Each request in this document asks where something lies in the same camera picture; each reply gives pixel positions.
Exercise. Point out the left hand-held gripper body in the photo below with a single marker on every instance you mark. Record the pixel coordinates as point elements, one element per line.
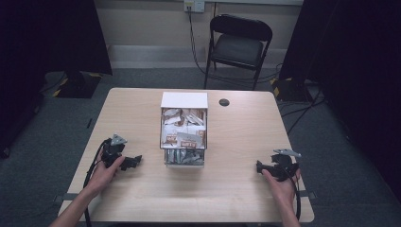
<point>111,150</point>

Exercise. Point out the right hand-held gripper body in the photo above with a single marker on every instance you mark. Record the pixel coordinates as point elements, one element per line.
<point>283,164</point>

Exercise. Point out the person's right hand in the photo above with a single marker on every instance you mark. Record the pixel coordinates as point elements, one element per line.
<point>282,189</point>

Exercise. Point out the person's left hand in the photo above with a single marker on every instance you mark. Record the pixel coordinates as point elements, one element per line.
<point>104,176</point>

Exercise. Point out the pile of silver packets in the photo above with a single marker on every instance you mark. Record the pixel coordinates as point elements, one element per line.
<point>184,156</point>

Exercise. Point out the pile of brown white packets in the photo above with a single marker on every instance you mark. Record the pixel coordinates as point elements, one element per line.
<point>183,129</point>

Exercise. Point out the black table grommet hole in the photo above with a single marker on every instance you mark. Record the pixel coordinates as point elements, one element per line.
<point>224,102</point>

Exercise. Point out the clear box of packets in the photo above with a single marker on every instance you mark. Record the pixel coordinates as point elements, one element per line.
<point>184,100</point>

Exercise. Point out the black stand base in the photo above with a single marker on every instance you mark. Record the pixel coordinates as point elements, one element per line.
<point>75,84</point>
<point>291,89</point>

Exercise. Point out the black folding chair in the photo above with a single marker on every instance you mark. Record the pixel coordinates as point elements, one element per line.
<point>237,47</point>

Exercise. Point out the black curtain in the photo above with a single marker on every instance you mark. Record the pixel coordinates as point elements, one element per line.
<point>47,41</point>
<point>350,63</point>

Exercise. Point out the white wall outlet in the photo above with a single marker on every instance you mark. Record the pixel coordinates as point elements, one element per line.
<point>194,5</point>

